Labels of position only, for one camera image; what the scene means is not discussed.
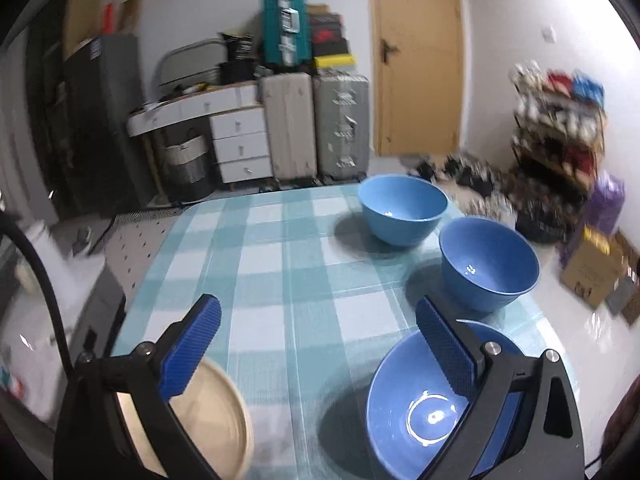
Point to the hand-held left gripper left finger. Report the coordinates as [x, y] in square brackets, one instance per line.
[192, 345]

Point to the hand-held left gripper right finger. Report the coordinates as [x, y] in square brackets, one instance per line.
[445, 345]

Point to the blue bowl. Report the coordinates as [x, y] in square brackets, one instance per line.
[402, 210]
[489, 265]
[400, 395]

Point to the cream plate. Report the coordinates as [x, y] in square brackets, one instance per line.
[215, 420]

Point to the grey side cabinet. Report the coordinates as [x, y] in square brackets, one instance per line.
[95, 310]

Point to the teal checked tablecloth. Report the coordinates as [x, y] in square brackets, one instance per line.
[300, 285]

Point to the printed cardboard box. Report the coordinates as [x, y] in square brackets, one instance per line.
[590, 270]

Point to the scattered shoes pile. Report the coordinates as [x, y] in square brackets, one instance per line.
[470, 180]

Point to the woven laundry basket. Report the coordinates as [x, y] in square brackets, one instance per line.
[186, 162]

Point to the white desk with drawers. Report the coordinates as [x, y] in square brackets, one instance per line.
[240, 145]

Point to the purple bag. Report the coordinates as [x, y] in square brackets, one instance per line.
[604, 205]

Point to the wooden shoe rack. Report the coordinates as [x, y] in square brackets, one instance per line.
[560, 160]

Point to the dark grey fridge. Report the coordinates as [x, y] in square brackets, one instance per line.
[107, 125]

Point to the beige suitcase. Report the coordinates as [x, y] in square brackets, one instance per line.
[290, 127]

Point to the silver suitcase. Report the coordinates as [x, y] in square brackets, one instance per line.
[342, 125]

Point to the wooden door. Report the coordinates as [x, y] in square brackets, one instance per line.
[415, 85]

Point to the rows of sneakers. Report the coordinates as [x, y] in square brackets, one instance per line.
[555, 105]

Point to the dark glass wardrobe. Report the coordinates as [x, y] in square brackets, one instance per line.
[45, 120]

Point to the black storage box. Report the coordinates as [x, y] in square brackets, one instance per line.
[237, 72]

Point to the grey framed mirror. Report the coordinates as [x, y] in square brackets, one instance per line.
[192, 62]

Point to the black paper bag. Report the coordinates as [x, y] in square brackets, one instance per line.
[239, 46]

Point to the yellow and black shoe box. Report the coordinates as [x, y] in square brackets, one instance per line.
[335, 61]

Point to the teal suitcase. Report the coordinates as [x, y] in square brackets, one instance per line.
[280, 25]

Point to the red shoe box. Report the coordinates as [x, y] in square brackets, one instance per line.
[327, 34]

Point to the narrow cardboard box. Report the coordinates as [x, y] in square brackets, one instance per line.
[130, 16]

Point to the red packet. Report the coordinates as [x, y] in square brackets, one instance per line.
[108, 19]

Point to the flat cardboard panel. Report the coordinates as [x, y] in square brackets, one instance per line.
[82, 17]

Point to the brown shoe box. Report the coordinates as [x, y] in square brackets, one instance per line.
[318, 10]

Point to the white wall switch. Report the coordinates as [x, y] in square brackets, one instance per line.
[549, 34]

